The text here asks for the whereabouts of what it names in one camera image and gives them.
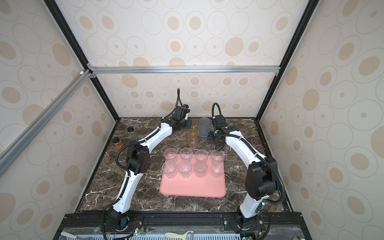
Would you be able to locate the aluminium frame rail left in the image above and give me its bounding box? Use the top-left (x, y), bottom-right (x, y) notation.
top-left (1, 69), bottom-right (91, 175)

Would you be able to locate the clear faceted glass three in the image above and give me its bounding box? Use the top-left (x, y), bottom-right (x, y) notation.
top-left (195, 150), bottom-right (209, 162)

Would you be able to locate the frosted grey plastic cup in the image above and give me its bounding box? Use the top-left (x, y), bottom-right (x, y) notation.
top-left (194, 161), bottom-right (208, 178)

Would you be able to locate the small pink plastic cup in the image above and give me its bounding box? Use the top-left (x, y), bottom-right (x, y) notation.
top-left (187, 135), bottom-right (199, 150)

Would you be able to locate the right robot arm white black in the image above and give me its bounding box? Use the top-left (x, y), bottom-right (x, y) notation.
top-left (208, 115), bottom-right (286, 219)

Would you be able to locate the red sweet pepper spice jar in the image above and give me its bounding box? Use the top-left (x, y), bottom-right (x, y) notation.
top-left (112, 137), bottom-right (124, 150)

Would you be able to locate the aluminium frame rail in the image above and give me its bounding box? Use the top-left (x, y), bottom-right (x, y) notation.
top-left (90, 66), bottom-right (281, 74)
top-left (1, 69), bottom-right (91, 175)

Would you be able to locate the clear faceted glass two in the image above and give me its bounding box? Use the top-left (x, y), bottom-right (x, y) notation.
top-left (162, 161), bottom-right (177, 179)

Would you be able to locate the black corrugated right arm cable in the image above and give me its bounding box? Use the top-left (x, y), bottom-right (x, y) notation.
top-left (211, 102), bottom-right (286, 205)

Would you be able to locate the clear faceted glass six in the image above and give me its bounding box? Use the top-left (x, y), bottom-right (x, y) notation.
top-left (178, 161), bottom-right (193, 179)

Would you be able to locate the blue tall plastic tumbler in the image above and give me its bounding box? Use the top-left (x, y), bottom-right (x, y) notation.
top-left (199, 117), bottom-right (211, 138)

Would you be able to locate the cream plastic handle tool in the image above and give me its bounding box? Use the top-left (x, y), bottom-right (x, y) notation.
top-left (165, 231), bottom-right (194, 240)

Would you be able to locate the clear faceted glass one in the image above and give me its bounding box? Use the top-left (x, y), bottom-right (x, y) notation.
top-left (180, 148), bottom-right (194, 161)

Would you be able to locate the clear faceted glass four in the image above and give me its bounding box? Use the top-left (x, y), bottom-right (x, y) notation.
top-left (211, 150), bottom-right (225, 165)

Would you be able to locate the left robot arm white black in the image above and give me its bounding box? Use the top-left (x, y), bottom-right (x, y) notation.
top-left (103, 105), bottom-right (191, 230)

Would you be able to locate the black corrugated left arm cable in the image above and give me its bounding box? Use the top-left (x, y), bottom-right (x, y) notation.
top-left (101, 88), bottom-right (184, 240)

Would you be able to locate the small clear round cup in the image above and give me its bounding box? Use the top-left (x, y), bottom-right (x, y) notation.
top-left (211, 163), bottom-right (224, 178)

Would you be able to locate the yellow tall plastic tumbler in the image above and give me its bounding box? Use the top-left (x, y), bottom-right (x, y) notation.
top-left (188, 119), bottom-right (199, 139)

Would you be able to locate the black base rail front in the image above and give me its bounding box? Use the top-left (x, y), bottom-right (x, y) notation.
top-left (54, 211), bottom-right (312, 240)

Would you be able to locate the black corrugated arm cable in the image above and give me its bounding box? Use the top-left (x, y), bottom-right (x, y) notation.
top-left (101, 88), bottom-right (184, 240)
top-left (211, 102), bottom-right (286, 205)

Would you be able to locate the aluminium frame rail back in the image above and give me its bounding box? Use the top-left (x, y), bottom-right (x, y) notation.
top-left (90, 66), bottom-right (281, 74)

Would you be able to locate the chopped parsley spice jar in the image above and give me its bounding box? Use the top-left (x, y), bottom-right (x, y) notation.
top-left (127, 126), bottom-right (138, 143)

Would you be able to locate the clear faceted glass five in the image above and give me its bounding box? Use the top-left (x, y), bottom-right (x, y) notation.
top-left (164, 148), bottom-right (178, 162)

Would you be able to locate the pink plastic tray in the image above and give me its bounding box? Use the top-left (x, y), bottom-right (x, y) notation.
top-left (160, 156), bottom-right (226, 198)

